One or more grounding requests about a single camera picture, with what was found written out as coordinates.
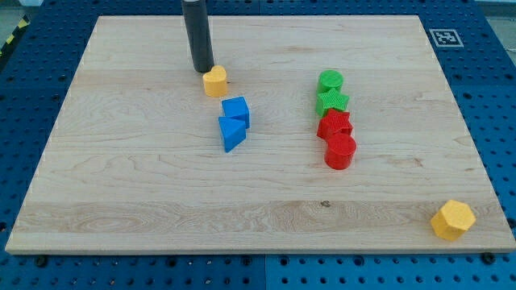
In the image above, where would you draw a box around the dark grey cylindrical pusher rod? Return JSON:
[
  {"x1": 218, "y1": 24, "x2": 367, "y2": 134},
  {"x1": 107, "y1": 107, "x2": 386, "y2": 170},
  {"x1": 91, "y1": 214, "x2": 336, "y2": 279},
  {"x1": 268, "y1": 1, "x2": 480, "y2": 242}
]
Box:
[{"x1": 181, "y1": 0, "x2": 214, "y2": 73}]

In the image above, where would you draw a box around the yellow heart block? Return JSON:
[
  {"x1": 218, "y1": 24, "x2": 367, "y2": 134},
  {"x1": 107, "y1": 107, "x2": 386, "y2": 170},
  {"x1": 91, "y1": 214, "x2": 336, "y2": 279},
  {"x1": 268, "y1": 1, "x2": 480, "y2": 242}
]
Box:
[{"x1": 202, "y1": 65, "x2": 228, "y2": 97}]

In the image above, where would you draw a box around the blue cube block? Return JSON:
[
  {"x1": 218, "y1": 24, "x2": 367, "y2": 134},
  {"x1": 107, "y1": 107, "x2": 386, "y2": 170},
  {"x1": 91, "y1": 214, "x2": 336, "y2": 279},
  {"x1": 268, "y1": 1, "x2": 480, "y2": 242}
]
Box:
[{"x1": 222, "y1": 96, "x2": 250, "y2": 129}]

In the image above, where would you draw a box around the blue triangle block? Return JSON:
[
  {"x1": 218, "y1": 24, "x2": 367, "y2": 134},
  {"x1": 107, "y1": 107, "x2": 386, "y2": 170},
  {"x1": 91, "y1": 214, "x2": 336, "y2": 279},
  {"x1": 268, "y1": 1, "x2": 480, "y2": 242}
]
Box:
[{"x1": 218, "y1": 117, "x2": 247, "y2": 153}]

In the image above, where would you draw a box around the green cylinder block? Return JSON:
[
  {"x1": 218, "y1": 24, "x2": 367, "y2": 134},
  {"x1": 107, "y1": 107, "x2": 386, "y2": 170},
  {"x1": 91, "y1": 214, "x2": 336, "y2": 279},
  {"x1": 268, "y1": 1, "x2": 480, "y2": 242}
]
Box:
[{"x1": 317, "y1": 69, "x2": 344, "y2": 93}]

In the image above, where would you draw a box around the green star block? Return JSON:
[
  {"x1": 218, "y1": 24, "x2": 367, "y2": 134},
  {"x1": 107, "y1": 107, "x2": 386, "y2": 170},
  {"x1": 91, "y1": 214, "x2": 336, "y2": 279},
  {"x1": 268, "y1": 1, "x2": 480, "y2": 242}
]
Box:
[{"x1": 315, "y1": 89, "x2": 350, "y2": 117}]

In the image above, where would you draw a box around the light wooden board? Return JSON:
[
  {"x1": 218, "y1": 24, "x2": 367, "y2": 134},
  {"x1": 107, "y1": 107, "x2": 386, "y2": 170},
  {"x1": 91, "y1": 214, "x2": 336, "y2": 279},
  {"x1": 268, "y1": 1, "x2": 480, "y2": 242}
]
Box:
[{"x1": 6, "y1": 15, "x2": 515, "y2": 255}]

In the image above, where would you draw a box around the yellow black hazard tape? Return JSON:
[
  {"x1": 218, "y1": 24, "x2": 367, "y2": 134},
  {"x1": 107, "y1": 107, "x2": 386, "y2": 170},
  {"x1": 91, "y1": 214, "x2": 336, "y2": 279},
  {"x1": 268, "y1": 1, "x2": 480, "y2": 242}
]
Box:
[{"x1": 1, "y1": 14, "x2": 31, "y2": 60}]

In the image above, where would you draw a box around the red star block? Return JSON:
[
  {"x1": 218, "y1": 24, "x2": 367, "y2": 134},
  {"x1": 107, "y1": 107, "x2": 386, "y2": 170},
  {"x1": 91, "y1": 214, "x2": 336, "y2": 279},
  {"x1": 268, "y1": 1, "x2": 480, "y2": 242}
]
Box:
[{"x1": 317, "y1": 109, "x2": 354, "y2": 140}]

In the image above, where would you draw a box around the red cylinder block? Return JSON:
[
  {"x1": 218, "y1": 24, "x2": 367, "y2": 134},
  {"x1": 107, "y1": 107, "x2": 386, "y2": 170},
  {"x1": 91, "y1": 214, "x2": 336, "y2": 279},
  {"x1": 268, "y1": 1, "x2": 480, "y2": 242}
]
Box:
[{"x1": 324, "y1": 133, "x2": 357, "y2": 170}]

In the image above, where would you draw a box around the white fiducial marker tag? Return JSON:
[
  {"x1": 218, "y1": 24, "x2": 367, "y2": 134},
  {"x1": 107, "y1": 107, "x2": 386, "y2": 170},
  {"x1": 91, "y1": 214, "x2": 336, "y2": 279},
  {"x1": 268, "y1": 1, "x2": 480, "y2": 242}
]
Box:
[{"x1": 430, "y1": 28, "x2": 464, "y2": 48}]

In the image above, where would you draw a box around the yellow hexagon block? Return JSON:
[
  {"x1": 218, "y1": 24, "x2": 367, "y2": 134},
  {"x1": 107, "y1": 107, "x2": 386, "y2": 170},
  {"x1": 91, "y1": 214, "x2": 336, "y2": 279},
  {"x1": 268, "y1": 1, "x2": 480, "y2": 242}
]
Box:
[{"x1": 431, "y1": 200, "x2": 476, "y2": 242}]

